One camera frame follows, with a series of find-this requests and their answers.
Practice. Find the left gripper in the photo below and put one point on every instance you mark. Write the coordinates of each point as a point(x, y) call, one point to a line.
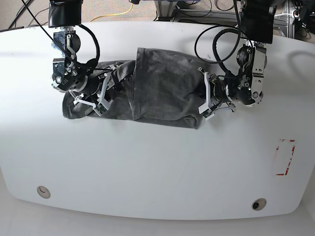
point(216, 98)

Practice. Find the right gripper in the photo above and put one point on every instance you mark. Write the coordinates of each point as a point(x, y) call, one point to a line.
point(99, 90)

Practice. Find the grey t-shirt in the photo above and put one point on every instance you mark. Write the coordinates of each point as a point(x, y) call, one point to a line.
point(159, 87)

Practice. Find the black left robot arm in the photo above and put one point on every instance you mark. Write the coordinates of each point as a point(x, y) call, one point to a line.
point(255, 25)

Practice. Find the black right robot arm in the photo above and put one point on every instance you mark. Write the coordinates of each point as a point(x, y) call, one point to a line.
point(68, 73)

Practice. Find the red tape marking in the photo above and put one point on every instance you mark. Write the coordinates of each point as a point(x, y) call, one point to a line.
point(283, 156)

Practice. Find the right table grommet hole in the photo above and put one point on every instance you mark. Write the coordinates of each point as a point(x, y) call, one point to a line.
point(259, 204)

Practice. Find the table grommet hole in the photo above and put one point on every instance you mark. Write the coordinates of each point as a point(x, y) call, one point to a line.
point(259, 204)
point(43, 192)

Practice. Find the left table grommet hole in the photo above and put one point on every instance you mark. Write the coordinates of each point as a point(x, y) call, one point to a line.
point(43, 192)

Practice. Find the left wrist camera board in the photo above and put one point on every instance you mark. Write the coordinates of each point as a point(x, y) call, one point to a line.
point(208, 114)

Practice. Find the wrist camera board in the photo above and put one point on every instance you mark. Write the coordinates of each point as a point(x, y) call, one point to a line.
point(208, 114)
point(100, 110)

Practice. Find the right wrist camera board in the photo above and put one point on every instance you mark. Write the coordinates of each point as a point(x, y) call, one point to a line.
point(100, 110)

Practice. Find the aluminium frame post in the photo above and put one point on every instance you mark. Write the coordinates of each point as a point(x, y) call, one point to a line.
point(166, 9)

